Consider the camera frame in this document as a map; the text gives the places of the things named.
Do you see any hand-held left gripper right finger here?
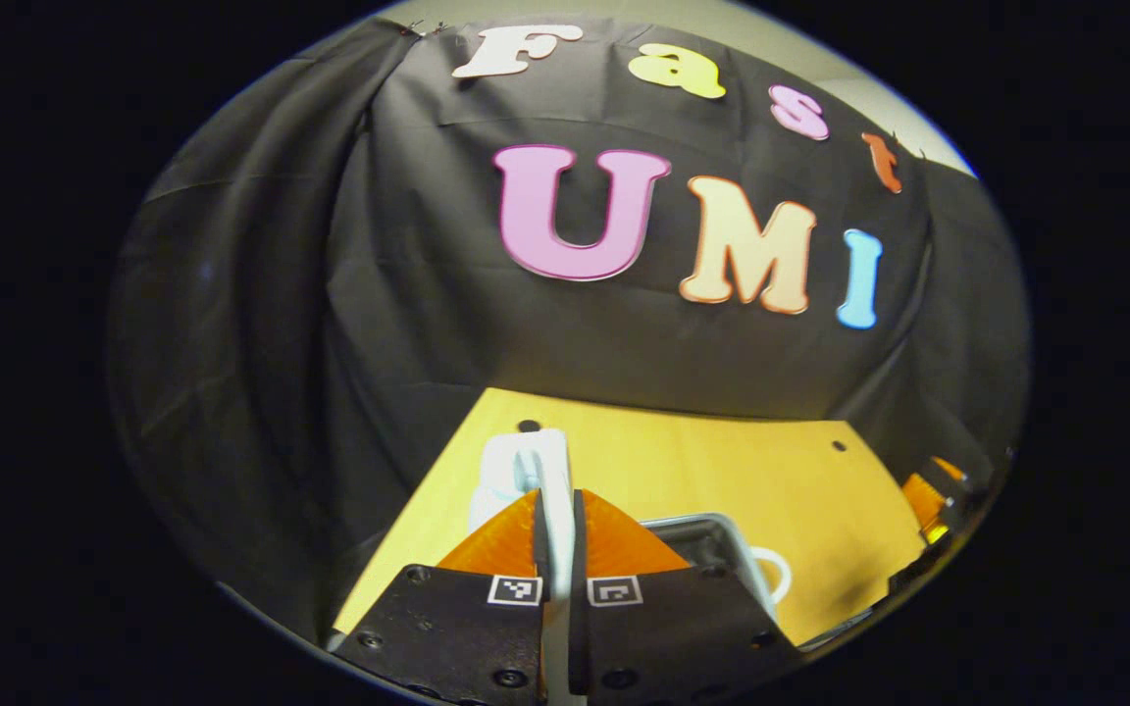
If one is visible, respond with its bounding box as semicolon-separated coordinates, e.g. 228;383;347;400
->
569;489;804;706

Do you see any black backdrop cloth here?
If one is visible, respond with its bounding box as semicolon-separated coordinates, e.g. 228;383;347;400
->
109;15;1032;638

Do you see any pale blue suitcase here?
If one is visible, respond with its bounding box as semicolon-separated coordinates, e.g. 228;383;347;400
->
467;429;794;648

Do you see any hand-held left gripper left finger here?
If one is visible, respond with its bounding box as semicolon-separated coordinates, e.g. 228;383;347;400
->
334;489;549;706

